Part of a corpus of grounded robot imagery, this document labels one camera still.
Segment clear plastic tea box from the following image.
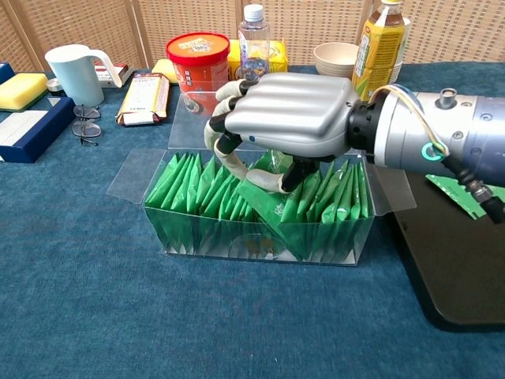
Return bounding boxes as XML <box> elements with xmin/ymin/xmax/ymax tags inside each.
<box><xmin>107</xmin><ymin>91</ymin><xmax>417</xmax><ymax>268</ymax></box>

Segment pale yellow soft pack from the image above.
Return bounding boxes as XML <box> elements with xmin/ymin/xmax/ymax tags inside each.
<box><xmin>151</xmin><ymin>58</ymin><xmax>179</xmax><ymax>85</ymax></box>

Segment black plastic tray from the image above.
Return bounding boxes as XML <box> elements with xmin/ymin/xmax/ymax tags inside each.
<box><xmin>384</xmin><ymin>169</ymin><xmax>505</xmax><ymax>327</ymax></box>

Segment pale blue kettle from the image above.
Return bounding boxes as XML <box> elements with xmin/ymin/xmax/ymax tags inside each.
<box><xmin>44</xmin><ymin>43</ymin><xmax>124</xmax><ymax>108</ymax></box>

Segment beige bowl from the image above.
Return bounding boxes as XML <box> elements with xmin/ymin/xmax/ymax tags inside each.
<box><xmin>313</xmin><ymin>42</ymin><xmax>360</xmax><ymax>80</ymax></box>

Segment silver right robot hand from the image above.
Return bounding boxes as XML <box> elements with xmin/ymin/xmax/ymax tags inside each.
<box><xmin>203</xmin><ymin>73</ymin><xmax>362</xmax><ymax>194</ymax></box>

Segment small metal tin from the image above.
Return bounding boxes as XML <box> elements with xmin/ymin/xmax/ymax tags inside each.
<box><xmin>45</xmin><ymin>77</ymin><xmax>66</xmax><ymax>96</ymax></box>

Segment white and red box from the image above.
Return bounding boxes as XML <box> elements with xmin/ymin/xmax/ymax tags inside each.
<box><xmin>93</xmin><ymin>61</ymin><xmax>134</xmax><ymax>88</ymax></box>

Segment woven rattan screen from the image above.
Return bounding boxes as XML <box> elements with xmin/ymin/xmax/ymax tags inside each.
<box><xmin>0</xmin><ymin>0</ymin><xmax>505</xmax><ymax>74</ymax></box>

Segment yellow packaged box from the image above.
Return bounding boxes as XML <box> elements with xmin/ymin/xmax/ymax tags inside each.
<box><xmin>226</xmin><ymin>39</ymin><xmax>290</xmax><ymax>80</ymax></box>

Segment navy box with white top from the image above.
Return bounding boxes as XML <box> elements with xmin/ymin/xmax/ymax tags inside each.
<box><xmin>0</xmin><ymin>96</ymin><xmax>76</xmax><ymax>164</ymax></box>

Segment yellow sponge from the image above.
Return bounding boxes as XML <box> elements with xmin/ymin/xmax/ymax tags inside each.
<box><xmin>0</xmin><ymin>72</ymin><xmax>49</xmax><ymax>113</ymax></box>

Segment teal tablecloth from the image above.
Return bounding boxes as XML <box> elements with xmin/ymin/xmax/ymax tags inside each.
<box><xmin>0</xmin><ymin>61</ymin><xmax>505</xmax><ymax>379</ymax></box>

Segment clear water bottle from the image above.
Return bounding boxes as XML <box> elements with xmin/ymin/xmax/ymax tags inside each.
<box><xmin>238</xmin><ymin>3</ymin><xmax>271</xmax><ymax>82</ymax></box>

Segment cream and brown packet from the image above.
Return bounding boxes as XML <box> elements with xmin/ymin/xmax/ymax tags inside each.
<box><xmin>115</xmin><ymin>72</ymin><xmax>171</xmax><ymax>127</ymax></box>

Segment red instant noodle cup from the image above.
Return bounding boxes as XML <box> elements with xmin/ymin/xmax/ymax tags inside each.
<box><xmin>166</xmin><ymin>32</ymin><xmax>231</xmax><ymax>117</ymax></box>

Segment folded eyeglasses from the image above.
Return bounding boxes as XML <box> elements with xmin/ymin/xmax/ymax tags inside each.
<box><xmin>70</xmin><ymin>104</ymin><xmax>103</xmax><ymax>148</ymax></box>

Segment yellow juice bottle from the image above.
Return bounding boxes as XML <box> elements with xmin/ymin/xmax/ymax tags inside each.
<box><xmin>350</xmin><ymin>0</ymin><xmax>406</xmax><ymax>103</ymax></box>

